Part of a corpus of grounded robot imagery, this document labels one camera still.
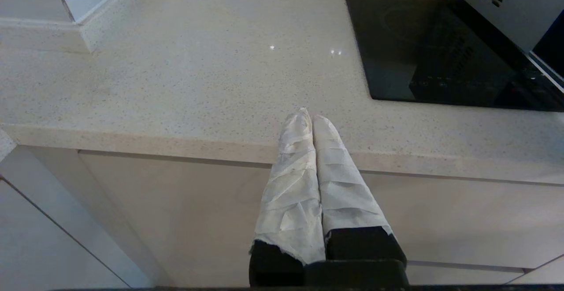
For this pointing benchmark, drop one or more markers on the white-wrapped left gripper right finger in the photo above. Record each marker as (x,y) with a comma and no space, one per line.
(343,194)

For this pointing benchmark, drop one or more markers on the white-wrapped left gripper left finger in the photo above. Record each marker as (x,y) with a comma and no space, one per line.
(291,194)

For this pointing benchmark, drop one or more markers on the dark glass microwave door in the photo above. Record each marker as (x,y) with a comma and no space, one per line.
(553,44)

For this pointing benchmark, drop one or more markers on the silver microwave oven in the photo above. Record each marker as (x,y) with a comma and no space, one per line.
(524,13)

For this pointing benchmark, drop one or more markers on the white cabinet drawer front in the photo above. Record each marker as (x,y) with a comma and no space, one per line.
(198,216)

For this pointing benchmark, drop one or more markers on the black induction cooktop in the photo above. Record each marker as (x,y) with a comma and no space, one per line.
(396,49)

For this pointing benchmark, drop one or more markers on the white cabinet filler panel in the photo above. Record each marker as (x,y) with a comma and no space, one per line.
(83,211)

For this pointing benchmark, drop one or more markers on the white cabinet door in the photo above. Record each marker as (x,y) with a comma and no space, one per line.
(39,247)

